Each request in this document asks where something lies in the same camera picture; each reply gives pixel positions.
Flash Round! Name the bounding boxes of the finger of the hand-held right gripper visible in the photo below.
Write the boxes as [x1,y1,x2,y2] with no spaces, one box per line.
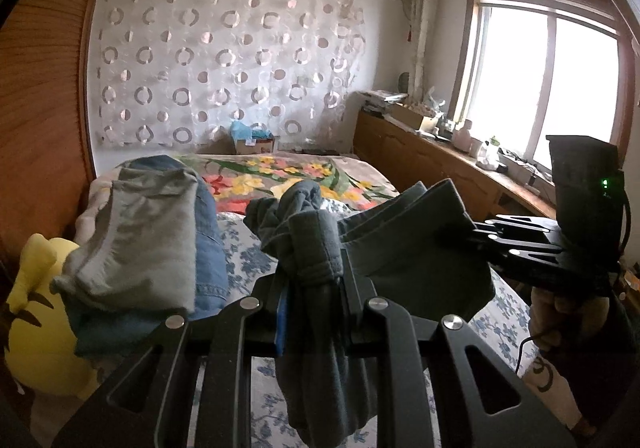
[471,214,562,244]
[474,234,568,280]

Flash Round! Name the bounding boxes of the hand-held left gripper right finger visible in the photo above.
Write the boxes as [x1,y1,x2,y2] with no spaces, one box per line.
[340,249,582,448]

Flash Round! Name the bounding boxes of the wooden wardrobe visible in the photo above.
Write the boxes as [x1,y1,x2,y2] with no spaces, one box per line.
[0,0,126,280]

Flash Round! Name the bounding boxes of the person's right forearm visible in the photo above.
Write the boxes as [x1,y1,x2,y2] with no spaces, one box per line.
[520,298,640,441]

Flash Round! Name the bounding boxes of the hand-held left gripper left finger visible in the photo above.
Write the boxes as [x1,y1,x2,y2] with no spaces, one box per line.
[50,275,293,448]

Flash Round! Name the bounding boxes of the long wooden cabinet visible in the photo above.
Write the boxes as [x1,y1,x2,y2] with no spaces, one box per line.
[354,106,562,240]

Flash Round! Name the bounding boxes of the yellow plush toy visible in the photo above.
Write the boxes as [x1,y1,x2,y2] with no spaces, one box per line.
[2,233,102,400]

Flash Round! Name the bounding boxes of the small cardboard box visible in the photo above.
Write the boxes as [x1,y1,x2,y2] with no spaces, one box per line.
[234,135,277,155]

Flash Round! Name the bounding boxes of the folded grey-green pants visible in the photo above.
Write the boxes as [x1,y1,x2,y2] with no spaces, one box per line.
[50,167,202,315]

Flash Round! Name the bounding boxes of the person's right hand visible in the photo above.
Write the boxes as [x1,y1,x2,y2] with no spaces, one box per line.
[529,287,581,354]

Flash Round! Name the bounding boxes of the circle patterned sheer curtain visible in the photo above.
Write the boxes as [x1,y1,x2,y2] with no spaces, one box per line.
[97,0,369,150]

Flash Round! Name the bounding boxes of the white plastic bottle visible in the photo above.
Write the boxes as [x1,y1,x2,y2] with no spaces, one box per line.
[452,121,484,152]

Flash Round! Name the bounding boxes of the white wrapped pipe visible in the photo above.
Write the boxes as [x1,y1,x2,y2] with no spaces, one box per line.
[407,0,437,100]

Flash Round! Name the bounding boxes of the pink floral bedspread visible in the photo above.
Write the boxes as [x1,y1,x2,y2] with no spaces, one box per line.
[90,153,402,218]

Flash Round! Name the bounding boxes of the cream cloth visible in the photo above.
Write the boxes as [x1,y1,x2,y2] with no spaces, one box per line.
[75,175,121,250]

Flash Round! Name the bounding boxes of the blue floral white sheet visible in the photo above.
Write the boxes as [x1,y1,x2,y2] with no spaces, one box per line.
[195,211,537,448]

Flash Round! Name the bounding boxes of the window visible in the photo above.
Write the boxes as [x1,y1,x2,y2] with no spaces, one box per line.
[450,0,639,180]

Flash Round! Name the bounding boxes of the light blue cloth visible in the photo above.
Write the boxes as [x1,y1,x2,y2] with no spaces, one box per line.
[230,121,274,142]

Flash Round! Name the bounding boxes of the stack of papers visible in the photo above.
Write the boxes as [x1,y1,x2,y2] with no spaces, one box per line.
[361,90,409,117]

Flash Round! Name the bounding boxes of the open cardboard box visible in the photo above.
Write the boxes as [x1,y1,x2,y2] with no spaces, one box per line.
[389,101,444,132]

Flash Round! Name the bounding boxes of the blue-grey pants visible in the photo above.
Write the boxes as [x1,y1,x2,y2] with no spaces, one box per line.
[245,178,497,447]

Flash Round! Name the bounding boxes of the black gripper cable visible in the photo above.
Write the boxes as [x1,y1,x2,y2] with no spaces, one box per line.
[516,188,632,371]

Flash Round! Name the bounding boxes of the folded blue denim jeans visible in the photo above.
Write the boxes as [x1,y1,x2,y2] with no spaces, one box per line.
[72,155,232,360]

